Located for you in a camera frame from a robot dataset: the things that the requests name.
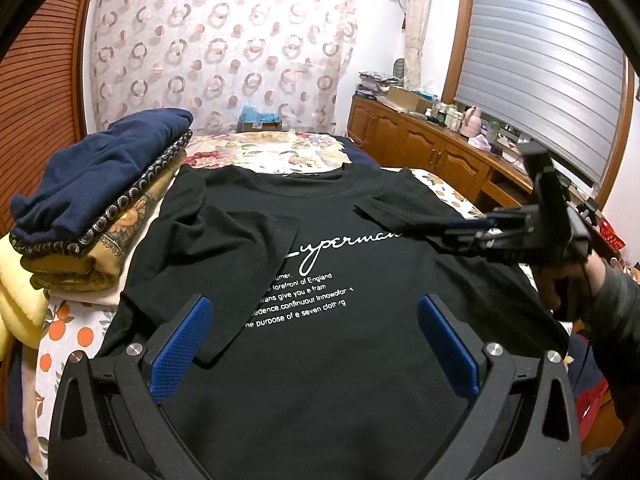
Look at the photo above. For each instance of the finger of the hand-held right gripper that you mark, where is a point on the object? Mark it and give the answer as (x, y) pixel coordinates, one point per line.
(475, 222)
(475, 247)

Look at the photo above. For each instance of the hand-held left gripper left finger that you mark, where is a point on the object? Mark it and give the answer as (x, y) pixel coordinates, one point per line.
(180, 345)

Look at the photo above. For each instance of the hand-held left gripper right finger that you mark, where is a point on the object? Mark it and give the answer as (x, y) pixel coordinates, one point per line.
(450, 350)

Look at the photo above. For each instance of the black printed T-shirt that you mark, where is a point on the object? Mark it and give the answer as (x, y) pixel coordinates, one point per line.
(320, 385)

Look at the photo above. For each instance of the person's right forearm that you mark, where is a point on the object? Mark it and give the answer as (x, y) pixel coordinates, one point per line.
(622, 295)

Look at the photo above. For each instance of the person's right hand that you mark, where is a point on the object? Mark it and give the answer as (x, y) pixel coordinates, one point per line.
(597, 277)

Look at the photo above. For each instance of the red basket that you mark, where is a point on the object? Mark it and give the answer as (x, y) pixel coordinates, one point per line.
(611, 234)

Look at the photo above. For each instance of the pink tissue pack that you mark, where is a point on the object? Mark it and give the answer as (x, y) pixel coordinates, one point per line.
(480, 142)

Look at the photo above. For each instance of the wooden cabinet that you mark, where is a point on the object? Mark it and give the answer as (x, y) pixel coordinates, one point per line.
(425, 140)

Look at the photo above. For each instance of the pink kettle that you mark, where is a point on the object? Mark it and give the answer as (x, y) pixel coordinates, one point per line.
(471, 120)

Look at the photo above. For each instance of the group of small bottles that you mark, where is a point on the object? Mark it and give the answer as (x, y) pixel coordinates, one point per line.
(445, 115)

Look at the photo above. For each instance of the orange fruit print sheet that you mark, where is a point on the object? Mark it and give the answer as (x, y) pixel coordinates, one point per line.
(65, 330)

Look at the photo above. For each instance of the yellow patterned folded blanket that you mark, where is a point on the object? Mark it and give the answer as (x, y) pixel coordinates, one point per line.
(115, 240)

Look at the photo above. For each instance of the navy bed cover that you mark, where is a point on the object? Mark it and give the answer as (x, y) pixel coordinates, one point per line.
(362, 152)

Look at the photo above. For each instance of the cardboard box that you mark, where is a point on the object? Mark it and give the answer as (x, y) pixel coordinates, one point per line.
(405, 99)

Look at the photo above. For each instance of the red cloth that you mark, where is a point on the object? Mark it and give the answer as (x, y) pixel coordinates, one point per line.
(590, 400)

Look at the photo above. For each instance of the grey window blind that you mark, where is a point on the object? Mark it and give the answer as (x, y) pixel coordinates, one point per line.
(540, 60)

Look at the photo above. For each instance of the pale yellow pillow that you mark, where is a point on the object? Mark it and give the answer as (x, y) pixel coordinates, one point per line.
(20, 300)

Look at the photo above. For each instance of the pile of printed papers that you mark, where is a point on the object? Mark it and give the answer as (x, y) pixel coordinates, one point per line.
(377, 84)

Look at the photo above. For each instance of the navy folded cloth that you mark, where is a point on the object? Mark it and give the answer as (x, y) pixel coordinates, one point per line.
(100, 170)

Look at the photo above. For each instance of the beige lace curtain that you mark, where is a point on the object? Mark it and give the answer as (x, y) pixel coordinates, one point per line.
(417, 25)

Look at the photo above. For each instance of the floral blanket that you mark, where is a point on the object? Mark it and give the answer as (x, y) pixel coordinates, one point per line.
(260, 147)

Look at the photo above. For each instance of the blue box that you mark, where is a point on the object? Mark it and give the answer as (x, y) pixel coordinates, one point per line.
(260, 117)

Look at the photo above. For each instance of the circle pattern curtain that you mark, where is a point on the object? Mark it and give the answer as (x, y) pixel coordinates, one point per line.
(225, 60)

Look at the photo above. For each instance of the wooden louvered wardrobe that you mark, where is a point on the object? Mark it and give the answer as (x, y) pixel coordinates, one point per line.
(45, 85)

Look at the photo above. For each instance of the wooden window frame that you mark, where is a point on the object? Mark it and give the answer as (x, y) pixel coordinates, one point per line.
(462, 35)

